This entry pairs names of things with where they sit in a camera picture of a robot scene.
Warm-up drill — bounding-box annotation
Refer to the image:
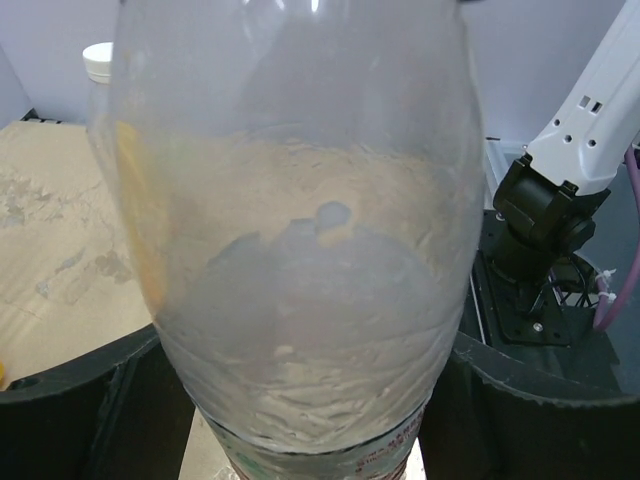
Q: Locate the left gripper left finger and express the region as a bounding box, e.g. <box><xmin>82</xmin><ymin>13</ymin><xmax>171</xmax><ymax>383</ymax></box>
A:
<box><xmin>1</xmin><ymin>325</ymin><xmax>194</xmax><ymax>479</ymax></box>

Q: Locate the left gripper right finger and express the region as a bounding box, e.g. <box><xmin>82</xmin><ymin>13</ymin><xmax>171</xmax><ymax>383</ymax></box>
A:
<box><xmin>419</xmin><ymin>333</ymin><xmax>639</xmax><ymax>479</ymax></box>

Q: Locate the large clear square bottle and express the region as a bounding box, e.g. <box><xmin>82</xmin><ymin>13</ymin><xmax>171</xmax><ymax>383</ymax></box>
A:
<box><xmin>87</xmin><ymin>78</ymin><xmax>112</xmax><ymax>171</ymax></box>

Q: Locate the red label water bottle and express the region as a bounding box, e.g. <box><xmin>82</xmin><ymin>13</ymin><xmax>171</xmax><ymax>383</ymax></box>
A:
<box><xmin>109</xmin><ymin>1</ymin><xmax>485</xmax><ymax>479</ymax></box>

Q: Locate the white bottle cap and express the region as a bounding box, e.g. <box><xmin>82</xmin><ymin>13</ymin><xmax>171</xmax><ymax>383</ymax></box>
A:
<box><xmin>82</xmin><ymin>42</ymin><xmax>113</xmax><ymax>84</ymax></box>

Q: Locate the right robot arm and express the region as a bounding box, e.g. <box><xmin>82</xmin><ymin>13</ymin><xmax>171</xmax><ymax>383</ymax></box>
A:
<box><xmin>493</xmin><ymin>1</ymin><xmax>639</xmax><ymax>284</ymax></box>

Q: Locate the yellow plastic basket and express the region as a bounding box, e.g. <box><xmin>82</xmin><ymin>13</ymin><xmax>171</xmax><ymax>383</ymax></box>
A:
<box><xmin>0</xmin><ymin>362</ymin><xmax>6</xmax><ymax>391</ymax></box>

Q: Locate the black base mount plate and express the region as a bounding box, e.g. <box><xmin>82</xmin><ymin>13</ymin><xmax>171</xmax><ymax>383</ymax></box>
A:
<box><xmin>459</xmin><ymin>209</ymin><xmax>624</xmax><ymax>391</ymax></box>

